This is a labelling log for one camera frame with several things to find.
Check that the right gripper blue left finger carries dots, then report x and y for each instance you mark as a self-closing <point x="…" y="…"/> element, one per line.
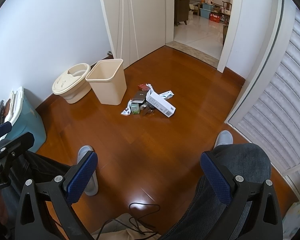
<point x="33" y="218"/>

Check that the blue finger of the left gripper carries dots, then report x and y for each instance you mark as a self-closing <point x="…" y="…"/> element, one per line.
<point x="5" y="128"/>

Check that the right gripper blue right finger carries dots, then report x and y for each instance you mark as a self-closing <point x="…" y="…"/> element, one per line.
<point x="264" y="218"/>

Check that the grey brown box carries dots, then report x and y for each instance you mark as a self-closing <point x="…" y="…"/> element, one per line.
<point x="139" y="97"/>

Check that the white long carton box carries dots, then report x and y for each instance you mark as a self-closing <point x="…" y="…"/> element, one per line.
<point x="160" y="103"/>

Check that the white orange snack wrapper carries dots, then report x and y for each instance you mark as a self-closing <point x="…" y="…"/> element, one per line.
<point x="151" y="90"/>

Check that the beige plastic trash bin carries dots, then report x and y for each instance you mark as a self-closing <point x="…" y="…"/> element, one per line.
<point x="107" y="79"/>

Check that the white bedroom door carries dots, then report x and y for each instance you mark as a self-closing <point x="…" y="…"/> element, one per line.
<point x="136" y="28"/>

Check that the left grey slipper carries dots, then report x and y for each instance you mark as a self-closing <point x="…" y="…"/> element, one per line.
<point x="91" y="188"/>

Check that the grey slipper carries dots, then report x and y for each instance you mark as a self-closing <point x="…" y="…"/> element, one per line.
<point x="91" y="188"/>
<point x="223" y="138"/>

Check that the teal storage box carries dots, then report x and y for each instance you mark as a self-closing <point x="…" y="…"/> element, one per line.
<point x="24" y="118"/>

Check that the grey trouser right leg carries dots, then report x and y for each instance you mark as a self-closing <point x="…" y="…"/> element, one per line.
<point x="212" y="198"/>

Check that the right grey slipper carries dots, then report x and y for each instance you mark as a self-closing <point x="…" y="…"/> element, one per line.
<point x="223" y="138"/>

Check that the crumpled white orange wrapper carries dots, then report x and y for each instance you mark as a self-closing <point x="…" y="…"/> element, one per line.
<point x="127" y="111"/>

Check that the small green box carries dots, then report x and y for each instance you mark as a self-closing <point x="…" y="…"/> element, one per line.
<point x="135" y="108"/>

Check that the white louvered closet door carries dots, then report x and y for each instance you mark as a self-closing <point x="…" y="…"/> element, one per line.
<point x="273" y="121"/>

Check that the beige round lidded bucket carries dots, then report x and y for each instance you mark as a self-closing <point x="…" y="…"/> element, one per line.
<point x="71" y="85"/>

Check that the white blue flat carton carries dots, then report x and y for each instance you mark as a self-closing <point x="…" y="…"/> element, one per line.
<point x="166" y="95"/>

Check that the red cigarette pack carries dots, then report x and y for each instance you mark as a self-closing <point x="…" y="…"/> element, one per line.
<point x="143" y="87"/>

